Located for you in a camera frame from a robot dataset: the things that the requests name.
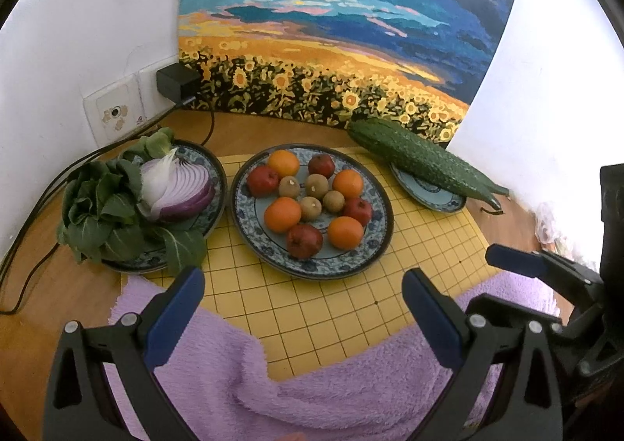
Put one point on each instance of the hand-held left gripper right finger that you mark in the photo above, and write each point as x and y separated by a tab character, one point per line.
431	319

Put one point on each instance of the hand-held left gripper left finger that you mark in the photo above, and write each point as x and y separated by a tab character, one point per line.
175	319

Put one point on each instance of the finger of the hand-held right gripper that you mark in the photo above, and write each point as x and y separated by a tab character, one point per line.
512	258
516	311

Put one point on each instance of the large blue patterned plate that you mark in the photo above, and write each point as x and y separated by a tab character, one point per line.
378	238

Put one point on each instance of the orange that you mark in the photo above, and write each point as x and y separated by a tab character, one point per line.
282	214
348	183
345	232
283	164

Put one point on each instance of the small red pomegranate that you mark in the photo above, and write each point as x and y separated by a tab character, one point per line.
263	181
321	166
358	211

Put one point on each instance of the dark brownish red pomegranate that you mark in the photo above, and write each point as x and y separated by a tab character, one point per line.
304	241

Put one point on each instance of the small brown kiwi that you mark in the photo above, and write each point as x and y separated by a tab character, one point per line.
289	187
334	202
310	208
317	185

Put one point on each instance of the yellow grid mat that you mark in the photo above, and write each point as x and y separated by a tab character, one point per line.
341	314

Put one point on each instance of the blue patterned vegetable plate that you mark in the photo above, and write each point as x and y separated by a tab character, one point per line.
212	226

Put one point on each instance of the small blue patterned plate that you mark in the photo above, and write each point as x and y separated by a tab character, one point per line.
429	199

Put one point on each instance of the halved red onion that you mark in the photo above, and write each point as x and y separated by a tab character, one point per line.
185	197

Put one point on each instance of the green bok choy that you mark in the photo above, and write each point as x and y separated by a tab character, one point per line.
97	211

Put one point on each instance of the green bumpy bitter gourd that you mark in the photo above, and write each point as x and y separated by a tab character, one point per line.
419	158

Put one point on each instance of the purple fluffy towel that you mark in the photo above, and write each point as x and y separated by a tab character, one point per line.
292	402

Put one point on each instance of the black power adapter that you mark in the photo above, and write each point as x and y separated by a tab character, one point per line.
175	82

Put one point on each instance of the sunflower field painting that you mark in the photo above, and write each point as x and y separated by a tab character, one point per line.
341	7

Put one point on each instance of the white wall socket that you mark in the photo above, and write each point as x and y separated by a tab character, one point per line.
112	114

